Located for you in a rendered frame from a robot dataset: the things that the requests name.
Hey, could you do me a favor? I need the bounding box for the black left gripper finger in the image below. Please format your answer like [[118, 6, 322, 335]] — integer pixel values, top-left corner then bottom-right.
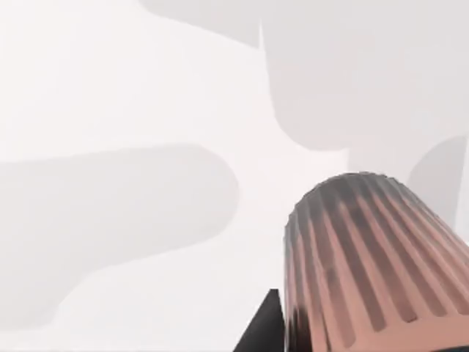
[[232, 288, 288, 352]]

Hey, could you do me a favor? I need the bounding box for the ribbed pink and grey cup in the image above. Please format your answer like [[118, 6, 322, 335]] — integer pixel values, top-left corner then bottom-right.
[[284, 171, 469, 352]]

